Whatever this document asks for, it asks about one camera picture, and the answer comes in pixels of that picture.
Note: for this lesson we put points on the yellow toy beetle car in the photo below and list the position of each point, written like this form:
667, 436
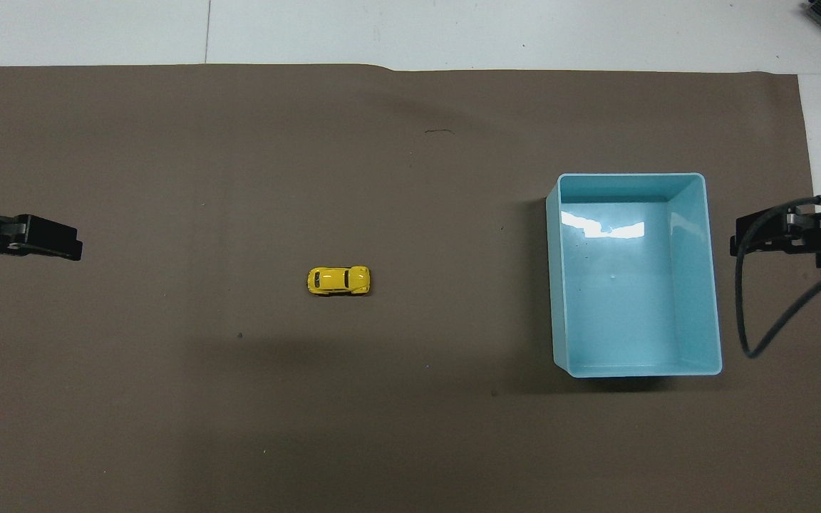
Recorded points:
338, 281

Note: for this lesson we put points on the light blue plastic bin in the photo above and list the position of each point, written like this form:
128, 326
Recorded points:
635, 285

